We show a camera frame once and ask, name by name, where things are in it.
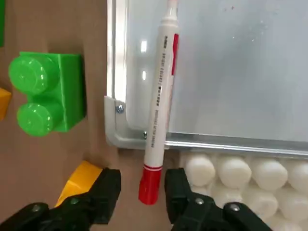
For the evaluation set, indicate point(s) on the green toy block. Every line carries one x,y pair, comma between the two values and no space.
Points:
2,21
55,91

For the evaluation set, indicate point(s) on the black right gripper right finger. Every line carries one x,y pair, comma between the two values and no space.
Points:
204,214

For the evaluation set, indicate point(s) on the white whiteboard with grey frame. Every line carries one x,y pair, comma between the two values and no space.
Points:
228,72

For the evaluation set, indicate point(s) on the white studded baseplate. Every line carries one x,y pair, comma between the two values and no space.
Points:
252,187

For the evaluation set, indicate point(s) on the yellow two-stud block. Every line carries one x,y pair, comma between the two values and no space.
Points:
79,180

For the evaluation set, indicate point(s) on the white pen with red cap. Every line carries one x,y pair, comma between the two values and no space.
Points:
161,96

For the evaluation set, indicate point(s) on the yellow block with printed tag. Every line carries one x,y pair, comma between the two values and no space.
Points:
3,103

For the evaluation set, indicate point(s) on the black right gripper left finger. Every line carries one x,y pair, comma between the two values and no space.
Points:
72,211

